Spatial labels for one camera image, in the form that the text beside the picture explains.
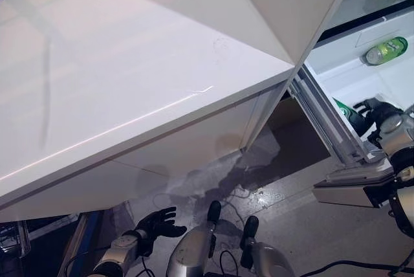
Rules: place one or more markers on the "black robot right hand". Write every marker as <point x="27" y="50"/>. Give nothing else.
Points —
<point x="383" y="112"/>

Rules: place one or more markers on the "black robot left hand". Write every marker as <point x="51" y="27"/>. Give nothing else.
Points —
<point x="158" y="225"/>

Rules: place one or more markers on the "dark green drink can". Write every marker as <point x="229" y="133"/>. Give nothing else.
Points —
<point x="351" y="118"/>

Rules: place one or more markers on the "fridge drawer with white bin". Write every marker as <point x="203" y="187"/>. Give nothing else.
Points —
<point x="339" y="76"/>

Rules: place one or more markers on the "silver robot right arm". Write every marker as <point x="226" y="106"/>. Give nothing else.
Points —
<point x="402" y="147"/>

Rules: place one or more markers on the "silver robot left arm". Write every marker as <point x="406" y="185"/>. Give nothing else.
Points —
<point x="119" y="251"/>

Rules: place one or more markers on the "light green drink can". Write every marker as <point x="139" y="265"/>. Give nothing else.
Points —
<point x="386" y="51"/>

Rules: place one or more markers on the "blue metal beam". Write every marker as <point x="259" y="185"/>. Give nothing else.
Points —
<point x="77" y="241"/>

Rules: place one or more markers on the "robot right leg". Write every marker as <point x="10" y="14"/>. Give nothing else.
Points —
<point x="268" y="257"/>

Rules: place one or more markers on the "tall white cabinet panel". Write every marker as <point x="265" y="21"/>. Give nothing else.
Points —
<point x="284" y="8"/>

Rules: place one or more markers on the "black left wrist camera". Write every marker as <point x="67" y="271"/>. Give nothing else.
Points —
<point x="147" y="247"/>

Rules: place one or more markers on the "silver metal post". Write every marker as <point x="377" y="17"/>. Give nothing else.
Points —
<point x="24" y="238"/>

